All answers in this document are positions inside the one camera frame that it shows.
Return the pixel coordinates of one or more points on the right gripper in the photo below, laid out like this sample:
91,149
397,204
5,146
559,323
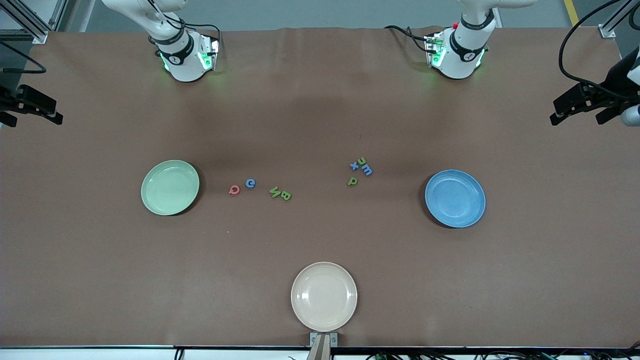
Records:
5,98

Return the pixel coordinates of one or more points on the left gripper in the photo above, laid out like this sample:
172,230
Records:
616,76

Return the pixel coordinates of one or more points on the red letter Q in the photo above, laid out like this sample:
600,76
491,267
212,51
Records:
231,190

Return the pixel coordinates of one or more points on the blue letter m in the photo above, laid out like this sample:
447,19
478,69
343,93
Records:
367,171

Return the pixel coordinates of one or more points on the blue letter G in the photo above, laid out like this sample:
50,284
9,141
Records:
247,184

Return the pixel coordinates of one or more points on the green letter p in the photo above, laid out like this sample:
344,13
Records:
351,182

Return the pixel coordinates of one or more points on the green letter N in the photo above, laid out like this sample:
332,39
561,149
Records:
274,192

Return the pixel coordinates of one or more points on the green letter B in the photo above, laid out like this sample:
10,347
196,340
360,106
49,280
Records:
286,196

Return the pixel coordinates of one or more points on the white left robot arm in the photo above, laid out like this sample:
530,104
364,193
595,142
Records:
460,60

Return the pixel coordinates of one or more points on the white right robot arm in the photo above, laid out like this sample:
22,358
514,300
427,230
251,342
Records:
182,60

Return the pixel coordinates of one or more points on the yellow floor tape strip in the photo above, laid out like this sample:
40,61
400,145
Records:
571,12

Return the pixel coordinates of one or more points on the blue plate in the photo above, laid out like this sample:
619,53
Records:
455,205

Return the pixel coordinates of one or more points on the light green plate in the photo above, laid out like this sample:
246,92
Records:
170,200

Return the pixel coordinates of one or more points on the brown table cover sheet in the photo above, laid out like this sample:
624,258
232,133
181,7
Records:
320,240

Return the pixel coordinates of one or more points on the beige plate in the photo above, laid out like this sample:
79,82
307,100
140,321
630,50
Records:
324,296

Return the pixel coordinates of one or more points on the aluminium frame brace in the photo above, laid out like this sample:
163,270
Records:
607,31
39,36

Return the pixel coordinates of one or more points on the aluminium frame post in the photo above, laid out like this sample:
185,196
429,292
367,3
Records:
57,15

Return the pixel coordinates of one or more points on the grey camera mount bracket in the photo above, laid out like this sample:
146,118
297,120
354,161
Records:
322,345

